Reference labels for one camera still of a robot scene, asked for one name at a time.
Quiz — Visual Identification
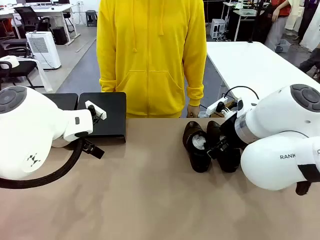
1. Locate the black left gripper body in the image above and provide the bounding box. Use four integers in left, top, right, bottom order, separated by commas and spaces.
82, 138, 105, 160

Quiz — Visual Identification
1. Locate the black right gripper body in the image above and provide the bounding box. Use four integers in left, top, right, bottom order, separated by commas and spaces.
219, 112, 248, 151

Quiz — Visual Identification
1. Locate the dark leather dress shoe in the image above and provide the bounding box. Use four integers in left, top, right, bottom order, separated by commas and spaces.
181, 120, 213, 174
206, 120, 242, 174

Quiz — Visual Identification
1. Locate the right forearm in yellow sleeve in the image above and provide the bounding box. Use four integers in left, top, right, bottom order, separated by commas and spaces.
96, 49, 118, 93

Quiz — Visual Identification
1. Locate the left forearm in yellow sleeve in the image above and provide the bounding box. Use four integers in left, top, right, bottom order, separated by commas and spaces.
184, 47, 208, 108

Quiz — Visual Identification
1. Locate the black metal shoe stand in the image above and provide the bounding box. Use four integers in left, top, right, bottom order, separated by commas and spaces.
74, 91, 127, 144
41, 92, 79, 111

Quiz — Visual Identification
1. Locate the person's left hand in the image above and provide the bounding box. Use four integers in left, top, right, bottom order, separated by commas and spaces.
187, 104, 201, 118

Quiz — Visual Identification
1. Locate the white paper shoe stuffing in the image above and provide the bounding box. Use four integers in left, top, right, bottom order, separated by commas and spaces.
191, 133, 208, 150

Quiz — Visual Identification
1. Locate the large white table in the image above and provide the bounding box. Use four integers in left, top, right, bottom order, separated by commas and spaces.
206, 41, 320, 103

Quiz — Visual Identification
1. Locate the white cloth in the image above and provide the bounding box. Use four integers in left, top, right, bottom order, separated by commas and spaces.
31, 57, 53, 93

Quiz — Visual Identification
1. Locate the grey storage bin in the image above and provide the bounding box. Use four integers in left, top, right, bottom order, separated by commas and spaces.
275, 38, 292, 53

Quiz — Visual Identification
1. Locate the white computer case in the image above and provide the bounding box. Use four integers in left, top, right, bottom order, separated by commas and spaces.
209, 18, 227, 40

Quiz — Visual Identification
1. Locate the person in dark trousers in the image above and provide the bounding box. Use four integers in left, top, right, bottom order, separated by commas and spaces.
298, 47, 320, 81

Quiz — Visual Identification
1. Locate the black armrest office chair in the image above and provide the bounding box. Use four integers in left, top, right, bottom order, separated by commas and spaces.
0, 56, 45, 91

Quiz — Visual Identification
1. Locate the white air purifier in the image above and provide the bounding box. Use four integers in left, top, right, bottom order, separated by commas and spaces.
25, 31, 62, 70

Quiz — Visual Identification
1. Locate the person in red top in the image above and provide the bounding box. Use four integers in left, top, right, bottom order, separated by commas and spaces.
264, 0, 292, 52

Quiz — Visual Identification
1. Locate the person in yellow hoodie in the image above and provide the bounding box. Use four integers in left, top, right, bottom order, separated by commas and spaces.
96, 0, 208, 119

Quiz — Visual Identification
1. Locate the black computer tower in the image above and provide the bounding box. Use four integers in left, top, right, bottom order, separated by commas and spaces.
52, 26, 68, 46

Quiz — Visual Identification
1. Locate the white cap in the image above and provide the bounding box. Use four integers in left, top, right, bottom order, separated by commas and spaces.
0, 56, 20, 70

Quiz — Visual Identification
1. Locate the white hanging garment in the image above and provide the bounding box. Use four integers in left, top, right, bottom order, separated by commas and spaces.
284, 0, 320, 51

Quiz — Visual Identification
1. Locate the black stool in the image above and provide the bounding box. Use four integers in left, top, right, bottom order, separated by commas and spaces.
85, 9, 98, 28

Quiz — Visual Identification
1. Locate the white office desk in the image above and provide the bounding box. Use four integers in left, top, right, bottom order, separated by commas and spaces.
0, 3, 78, 47

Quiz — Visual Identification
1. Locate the black mesh office chair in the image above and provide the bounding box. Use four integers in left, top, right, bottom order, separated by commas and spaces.
13, 6, 55, 38

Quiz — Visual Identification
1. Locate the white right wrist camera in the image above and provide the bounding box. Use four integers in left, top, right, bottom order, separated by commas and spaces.
205, 96, 229, 118

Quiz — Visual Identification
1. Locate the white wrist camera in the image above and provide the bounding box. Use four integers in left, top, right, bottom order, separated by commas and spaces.
205, 96, 229, 118
84, 100, 107, 123

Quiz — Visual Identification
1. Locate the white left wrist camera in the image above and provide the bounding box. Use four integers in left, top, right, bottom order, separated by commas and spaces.
84, 100, 107, 123

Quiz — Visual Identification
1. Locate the thin black camera cable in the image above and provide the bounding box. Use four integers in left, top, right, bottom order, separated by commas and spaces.
221, 85, 260, 101

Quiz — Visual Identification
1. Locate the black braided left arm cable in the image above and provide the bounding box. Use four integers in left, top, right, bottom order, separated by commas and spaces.
0, 136, 85, 190

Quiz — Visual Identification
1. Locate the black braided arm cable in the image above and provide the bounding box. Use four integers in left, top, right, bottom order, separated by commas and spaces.
0, 136, 85, 190
295, 180, 313, 196

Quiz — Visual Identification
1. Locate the black velcro strap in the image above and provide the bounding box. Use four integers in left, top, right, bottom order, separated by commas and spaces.
297, 163, 320, 181

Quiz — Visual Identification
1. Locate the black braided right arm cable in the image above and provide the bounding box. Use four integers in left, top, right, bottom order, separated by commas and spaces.
295, 180, 313, 196

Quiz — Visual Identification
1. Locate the white frame table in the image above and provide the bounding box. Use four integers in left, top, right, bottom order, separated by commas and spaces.
232, 7, 260, 42

